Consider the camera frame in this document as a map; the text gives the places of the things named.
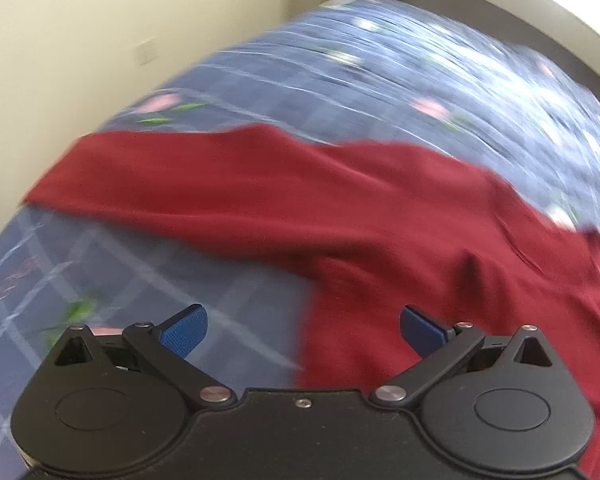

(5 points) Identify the blue plaid floral quilt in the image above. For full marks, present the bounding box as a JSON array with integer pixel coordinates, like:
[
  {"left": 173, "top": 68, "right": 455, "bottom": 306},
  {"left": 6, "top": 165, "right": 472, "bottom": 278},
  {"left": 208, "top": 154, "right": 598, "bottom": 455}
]
[{"left": 0, "top": 0, "right": 600, "bottom": 480}]

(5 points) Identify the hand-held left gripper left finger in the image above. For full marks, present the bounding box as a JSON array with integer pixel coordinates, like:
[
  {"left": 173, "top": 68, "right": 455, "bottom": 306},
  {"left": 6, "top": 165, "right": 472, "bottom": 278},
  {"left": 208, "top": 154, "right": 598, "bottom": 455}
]
[{"left": 54, "top": 304, "right": 239, "bottom": 409}]

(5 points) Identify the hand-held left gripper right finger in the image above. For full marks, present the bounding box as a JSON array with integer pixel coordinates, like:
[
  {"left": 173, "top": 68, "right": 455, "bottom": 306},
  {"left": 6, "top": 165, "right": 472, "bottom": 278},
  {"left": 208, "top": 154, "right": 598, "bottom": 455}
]
[{"left": 369, "top": 304, "right": 556, "bottom": 409}]

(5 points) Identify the beige wall socket plate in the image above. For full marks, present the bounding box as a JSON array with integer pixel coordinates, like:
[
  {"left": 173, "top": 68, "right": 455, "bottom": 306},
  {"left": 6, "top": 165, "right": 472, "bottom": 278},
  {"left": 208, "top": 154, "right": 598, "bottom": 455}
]
[{"left": 136, "top": 38, "right": 160, "bottom": 64}]

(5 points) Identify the dark red knit garment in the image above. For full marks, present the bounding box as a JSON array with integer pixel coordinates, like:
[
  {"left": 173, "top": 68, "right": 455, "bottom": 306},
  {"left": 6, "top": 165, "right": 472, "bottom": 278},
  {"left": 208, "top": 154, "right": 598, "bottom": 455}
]
[{"left": 24, "top": 125, "right": 600, "bottom": 480}]

